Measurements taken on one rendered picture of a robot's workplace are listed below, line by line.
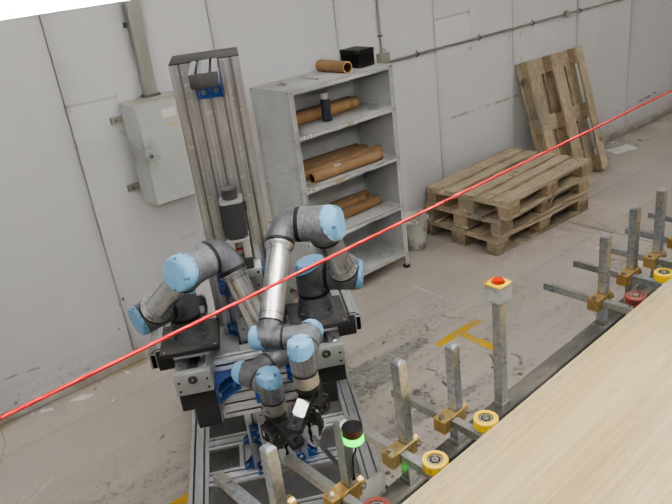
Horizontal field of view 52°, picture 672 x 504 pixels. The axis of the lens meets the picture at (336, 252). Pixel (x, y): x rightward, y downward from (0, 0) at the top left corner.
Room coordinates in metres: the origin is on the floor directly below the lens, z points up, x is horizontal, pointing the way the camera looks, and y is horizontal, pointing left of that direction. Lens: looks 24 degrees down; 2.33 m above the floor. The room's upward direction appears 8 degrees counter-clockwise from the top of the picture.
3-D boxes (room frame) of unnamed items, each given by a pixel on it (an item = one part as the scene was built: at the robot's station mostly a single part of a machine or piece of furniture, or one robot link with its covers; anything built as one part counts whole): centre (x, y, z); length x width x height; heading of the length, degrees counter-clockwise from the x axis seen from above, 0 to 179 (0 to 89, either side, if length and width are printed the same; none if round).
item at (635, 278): (2.71, -1.25, 0.84); 0.44 x 0.03 x 0.04; 39
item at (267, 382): (1.79, 0.26, 1.12); 0.09 x 0.08 x 0.11; 45
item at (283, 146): (4.71, -0.06, 0.78); 0.90 x 0.45 x 1.55; 126
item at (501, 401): (2.08, -0.54, 0.93); 0.05 x 0.05 x 0.45; 39
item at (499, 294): (2.08, -0.54, 1.18); 0.07 x 0.07 x 0.08; 39
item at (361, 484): (1.58, 0.07, 0.85); 0.14 x 0.06 x 0.05; 129
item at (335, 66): (4.78, -0.15, 1.59); 0.30 x 0.08 x 0.08; 36
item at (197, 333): (2.31, 0.60, 1.09); 0.15 x 0.15 x 0.10
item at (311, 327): (1.77, 0.13, 1.28); 0.11 x 0.11 x 0.08; 77
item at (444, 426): (1.90, -0.32, 0.82); 0.14 x 0.06 x 0.05; 129
